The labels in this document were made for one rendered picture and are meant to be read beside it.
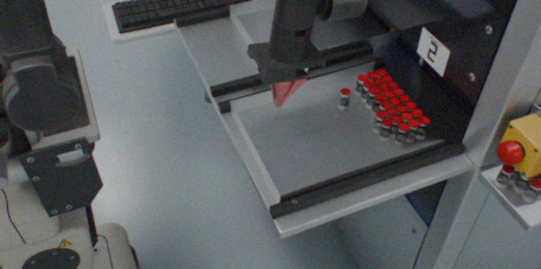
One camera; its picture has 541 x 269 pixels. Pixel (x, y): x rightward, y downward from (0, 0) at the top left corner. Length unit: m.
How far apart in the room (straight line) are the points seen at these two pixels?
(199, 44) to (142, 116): 1.17
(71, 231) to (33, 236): 0.06
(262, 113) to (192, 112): 1.32
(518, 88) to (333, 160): 0.34
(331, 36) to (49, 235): 0.77
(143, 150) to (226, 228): 0.55
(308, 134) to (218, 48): 0.35
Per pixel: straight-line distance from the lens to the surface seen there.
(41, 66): 0.59
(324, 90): 1.13
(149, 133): 2.32
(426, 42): 1.06
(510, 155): 0.91
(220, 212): 2.00
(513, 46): 0.89
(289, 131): 1.04
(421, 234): 1.32
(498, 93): 0.94
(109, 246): 1.65
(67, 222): 1.07
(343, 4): 0.72
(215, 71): 1.19
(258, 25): 1.32
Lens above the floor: 1.63
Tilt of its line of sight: 44 degrees down
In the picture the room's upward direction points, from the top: straight up
